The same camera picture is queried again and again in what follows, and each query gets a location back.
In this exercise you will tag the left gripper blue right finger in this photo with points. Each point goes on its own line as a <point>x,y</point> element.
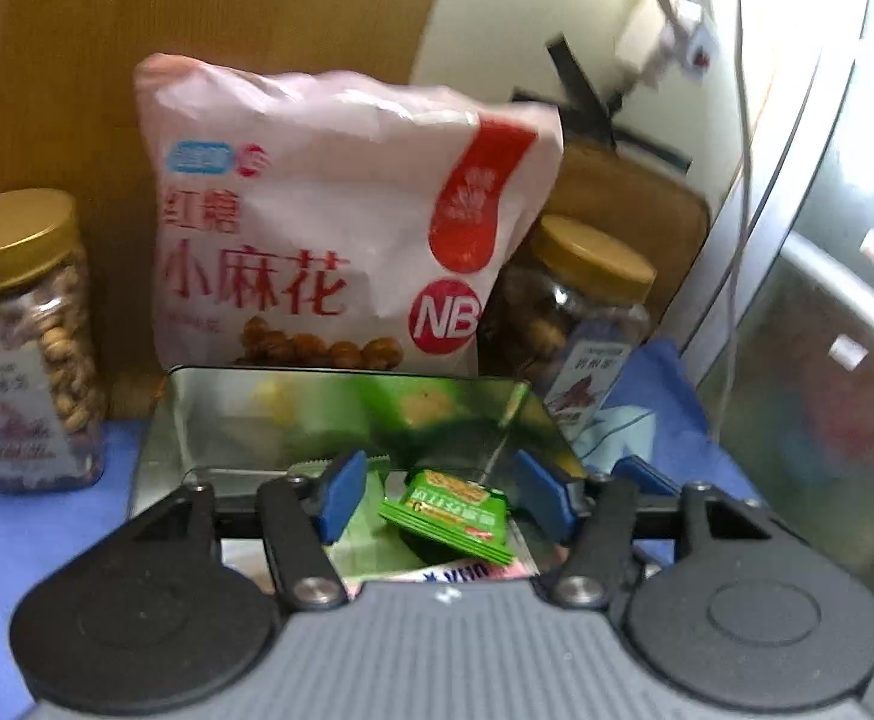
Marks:
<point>593,518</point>

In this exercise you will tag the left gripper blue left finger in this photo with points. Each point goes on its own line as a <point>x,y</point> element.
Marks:
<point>301,515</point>

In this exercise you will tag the green snack packet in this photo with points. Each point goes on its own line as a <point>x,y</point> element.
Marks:
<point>370,547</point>

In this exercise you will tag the small green candy packet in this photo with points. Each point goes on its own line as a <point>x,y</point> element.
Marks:
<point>454,512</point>

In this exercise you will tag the dark metal tin box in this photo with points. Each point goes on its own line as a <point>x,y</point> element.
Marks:
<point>237,427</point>

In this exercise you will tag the nut jar gold lid right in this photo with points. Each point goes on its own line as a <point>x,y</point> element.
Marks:
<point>565,315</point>

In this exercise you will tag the nut jar gold lid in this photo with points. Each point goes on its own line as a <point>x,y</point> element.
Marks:
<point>565,315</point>
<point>51,403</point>

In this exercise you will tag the silver refrigerator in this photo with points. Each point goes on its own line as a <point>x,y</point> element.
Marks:
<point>801,420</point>

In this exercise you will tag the pink fried dough snack bag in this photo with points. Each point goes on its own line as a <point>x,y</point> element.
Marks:
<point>332,220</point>

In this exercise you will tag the nut jar gold lid left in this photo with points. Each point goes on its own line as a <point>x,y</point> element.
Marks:
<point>51,403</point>

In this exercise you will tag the white power strip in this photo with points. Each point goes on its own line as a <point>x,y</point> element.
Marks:
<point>660,34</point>

